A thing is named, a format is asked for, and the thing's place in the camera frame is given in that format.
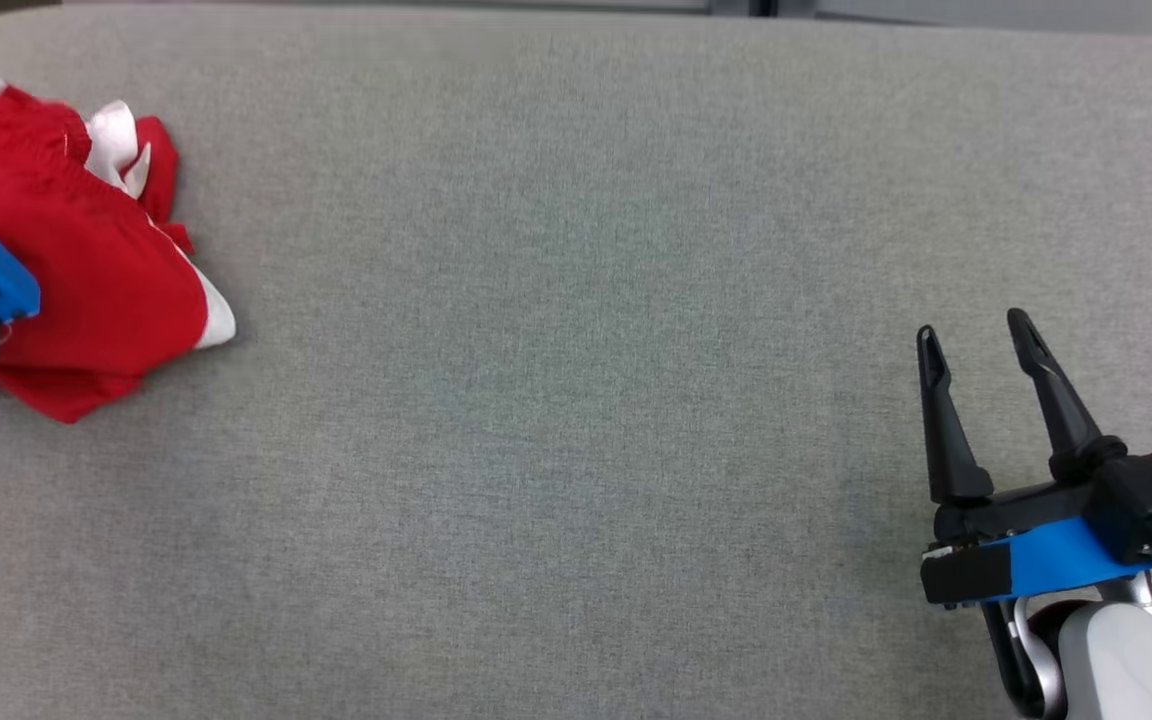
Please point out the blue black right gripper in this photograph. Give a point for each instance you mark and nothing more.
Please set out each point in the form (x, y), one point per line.
(1046, 560)

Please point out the red shorts with white stripe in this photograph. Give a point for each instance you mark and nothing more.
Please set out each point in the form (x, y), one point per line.
(106, 290)

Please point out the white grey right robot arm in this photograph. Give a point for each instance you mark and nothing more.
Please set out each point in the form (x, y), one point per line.
(1116, 660)

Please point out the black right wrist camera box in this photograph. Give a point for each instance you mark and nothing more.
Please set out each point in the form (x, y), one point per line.
(1146, 490)

